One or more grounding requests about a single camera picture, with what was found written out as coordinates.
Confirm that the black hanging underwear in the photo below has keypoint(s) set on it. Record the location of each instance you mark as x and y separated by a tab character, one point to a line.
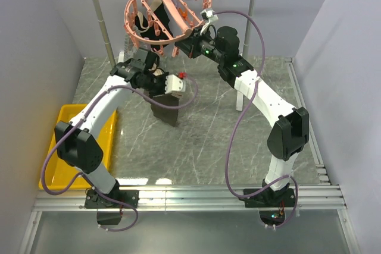
151	30

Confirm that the aluminium table edge rail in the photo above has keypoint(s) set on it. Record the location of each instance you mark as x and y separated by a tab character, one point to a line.
190	199

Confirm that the grey striped underwear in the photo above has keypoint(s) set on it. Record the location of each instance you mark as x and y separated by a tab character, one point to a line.
129	48

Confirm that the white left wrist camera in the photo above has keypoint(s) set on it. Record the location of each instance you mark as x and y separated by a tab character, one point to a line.
174	84

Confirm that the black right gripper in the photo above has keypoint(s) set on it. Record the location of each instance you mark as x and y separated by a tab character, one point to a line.
190	45

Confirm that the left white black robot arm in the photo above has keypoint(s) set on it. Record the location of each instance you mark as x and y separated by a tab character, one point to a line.
77	139

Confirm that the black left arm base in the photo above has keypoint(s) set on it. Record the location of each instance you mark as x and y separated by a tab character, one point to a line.
110	209

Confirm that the pink round clip hanger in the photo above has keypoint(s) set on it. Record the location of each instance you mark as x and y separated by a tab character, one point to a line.
154	24

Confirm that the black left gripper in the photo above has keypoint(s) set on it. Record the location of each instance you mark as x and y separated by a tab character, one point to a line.
162	91

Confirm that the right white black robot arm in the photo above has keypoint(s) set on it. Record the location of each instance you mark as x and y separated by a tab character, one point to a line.
289	125

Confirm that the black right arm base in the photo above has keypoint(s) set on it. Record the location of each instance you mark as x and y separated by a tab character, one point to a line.
276	207

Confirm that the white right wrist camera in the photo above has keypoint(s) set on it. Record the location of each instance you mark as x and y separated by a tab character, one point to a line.
209	17

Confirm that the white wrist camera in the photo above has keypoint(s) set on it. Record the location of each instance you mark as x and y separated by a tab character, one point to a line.
174	84
209	17

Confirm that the dark grey boxer briefs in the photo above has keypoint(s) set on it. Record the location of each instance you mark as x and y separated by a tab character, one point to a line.
168	116

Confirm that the aluminium right side rail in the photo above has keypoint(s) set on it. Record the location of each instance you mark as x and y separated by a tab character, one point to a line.
312	142

